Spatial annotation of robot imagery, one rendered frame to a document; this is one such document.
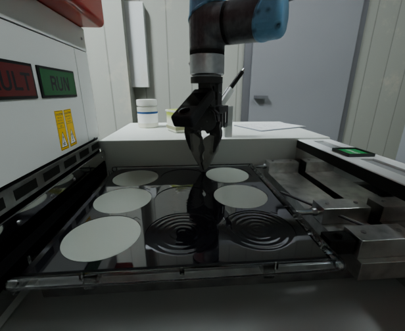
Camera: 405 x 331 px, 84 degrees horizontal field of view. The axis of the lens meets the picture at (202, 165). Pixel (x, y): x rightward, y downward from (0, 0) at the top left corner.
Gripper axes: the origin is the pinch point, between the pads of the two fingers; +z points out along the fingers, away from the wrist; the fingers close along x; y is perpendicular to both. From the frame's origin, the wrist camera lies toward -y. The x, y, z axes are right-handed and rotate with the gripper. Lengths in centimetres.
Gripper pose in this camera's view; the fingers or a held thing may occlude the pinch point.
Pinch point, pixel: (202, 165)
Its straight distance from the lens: 54.1
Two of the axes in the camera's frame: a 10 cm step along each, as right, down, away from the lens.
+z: 0.0, 9.5, 3.1
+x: -9.0, -1.4, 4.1
